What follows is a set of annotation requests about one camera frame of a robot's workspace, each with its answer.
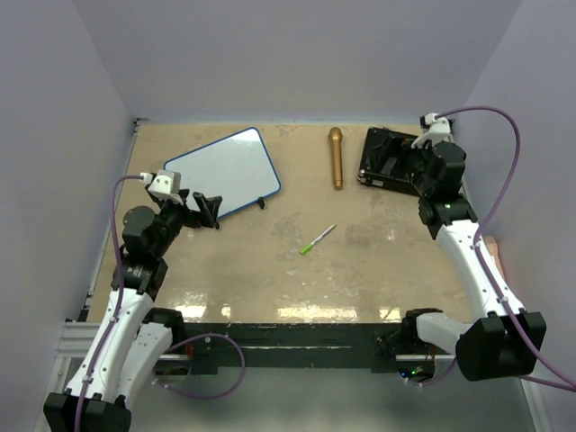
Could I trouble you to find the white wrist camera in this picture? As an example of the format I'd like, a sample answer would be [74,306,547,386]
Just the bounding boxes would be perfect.
[410,112,452,149]
[139,170,181,201]

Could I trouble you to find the green marker cap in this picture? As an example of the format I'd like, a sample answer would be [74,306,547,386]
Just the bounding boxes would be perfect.
[299,243,313,255]

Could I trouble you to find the black hard case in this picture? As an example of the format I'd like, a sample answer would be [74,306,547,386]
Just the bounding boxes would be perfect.
[356,127,419,196]

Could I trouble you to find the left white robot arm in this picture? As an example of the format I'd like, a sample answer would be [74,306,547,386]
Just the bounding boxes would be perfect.
[43,189,222,431]

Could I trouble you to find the blue framed whiteboard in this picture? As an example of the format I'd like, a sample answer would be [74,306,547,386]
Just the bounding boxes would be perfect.
[164,127,282,218]

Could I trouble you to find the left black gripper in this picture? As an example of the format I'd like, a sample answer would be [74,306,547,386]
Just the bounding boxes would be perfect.
[152,190,221,257]

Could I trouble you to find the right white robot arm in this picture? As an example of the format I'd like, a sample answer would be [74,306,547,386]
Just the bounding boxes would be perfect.
[399,142,546,382]

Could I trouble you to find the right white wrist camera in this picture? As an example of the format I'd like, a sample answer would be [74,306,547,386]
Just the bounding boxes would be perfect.
[410,112,452,149]

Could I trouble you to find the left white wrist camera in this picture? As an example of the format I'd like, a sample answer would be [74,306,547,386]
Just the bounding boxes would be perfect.
[139,170,181,201]

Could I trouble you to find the black base frame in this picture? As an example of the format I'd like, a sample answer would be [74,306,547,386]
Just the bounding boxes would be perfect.
[134,321,451,377]

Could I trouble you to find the gold microphone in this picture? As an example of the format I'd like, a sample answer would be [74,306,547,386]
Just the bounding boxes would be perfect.
[328,127,343,190]

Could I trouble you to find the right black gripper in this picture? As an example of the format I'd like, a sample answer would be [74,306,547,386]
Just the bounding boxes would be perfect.
[366,133,439,196]

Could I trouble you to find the white whiteboard marker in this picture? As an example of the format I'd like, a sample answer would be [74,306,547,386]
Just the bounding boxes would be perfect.
[308,224,337,253]

